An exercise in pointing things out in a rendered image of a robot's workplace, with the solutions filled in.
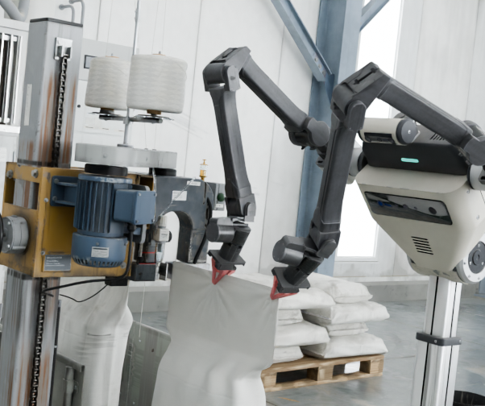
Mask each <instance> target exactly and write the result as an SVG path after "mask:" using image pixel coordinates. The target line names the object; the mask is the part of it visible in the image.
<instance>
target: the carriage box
mask: <svg viewBox="0 0 485 406"><path fill-rule="evenodd" d="M84 170H85V168H81V167H71V169H67V168H47V167H41V168H35V167H30V166H25V165H20V164H17V162H10V161H6V170H5V180H4V189H3V199H2V218H4V217H7V216H8V217H10V216H12V215H17V216H18V217H21V218H24V219H25V220H26V222H27V225H28V230H29V239H28V243H27V247H26V249H25V251H24V252H23V253H20V254H5V253H2V252H1V253H0V265H3V266H6V267H9V268H12V269H15V270H16V271H20V272H22V273H25V274H28V275H30V276H31V277H33V278H38V277H96V276H122V275H123V274H124V273H125V271H126V266H127V260H128V253H129V241H127V243H126V257H125V260H124V261H123V263H122V264H121V265H120V266H118V267H109V268H105V267H87V266H83V265H80V264H77V263H75V262H74V261H73V258H71V268H70V271H45V270H44V262H45V255H70V254H71V250H72V238H73V232H77V228H75V227H73V219H74V211H75V207H64V206H51V205H50V195H51V186H52V177H53V176H75V177H78V175H79V174H81V173H82V174H93V173H87V172H84ZM120 177H126V178H131V179H132V184H139V180H140V175H139V174H134V173H128V175H127V176H120ZM15 179H20V180H28V181H32V182H36V183H39V196H38V205H37V209H28V208H25V207H21V206H17V205H13V203H14V193H15ZM133 246H134V243H133V242H132V250H131V263H130V268H129V271H128V273H127V275H126V276H131V264H132V255H133Z"/></svg>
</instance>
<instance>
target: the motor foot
mask: <svg viewBox="0 0 485 406"><path fill-rule="evenodd" d="M78 180H79V179H78V177H75V176H53V177H52V186H51V195H50V205H51V206H64V207H75V202H76V193H77V181H78Z"/></svg>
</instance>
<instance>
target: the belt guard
mask: <svg viewBox="0 0 485 406"><path fill-rule="evenodd" d="M176 160H177V152H172V151H157V150H149V149H141V148H132V147H116V146H108V145H100V144H92V143H76V148H75V157H74V161H78V162H84V163H91V164H106V165H114V166H124V167H135V168H171V169H175V168H176Z"/></svg>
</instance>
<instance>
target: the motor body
mask: <svg viewBox="0 0 485 406"><path fill-rule="evenodd" d="M78 179H79V180H78V181H77V193H76V202H75V211H74V219H73V227H75V228H77V232H73V238H72V250H71V256H72V258H73V261H74V262H75V263H77V264H80V265H83V266H87V267H105V268H109V267H118V266H120V265H121V264H122V263H123V261H124V260H125V257H126V243H127V237H126V236H123V232H124V226H128V224H127V222H120V221H115V220H114V215H113V213H114V197H115V193H116V191H117V190H118V189H132V185H131V184H132V179H131V178H126V177H120V176H102V175H95V174H82V173H81V174H79V175H78Z"/></svg>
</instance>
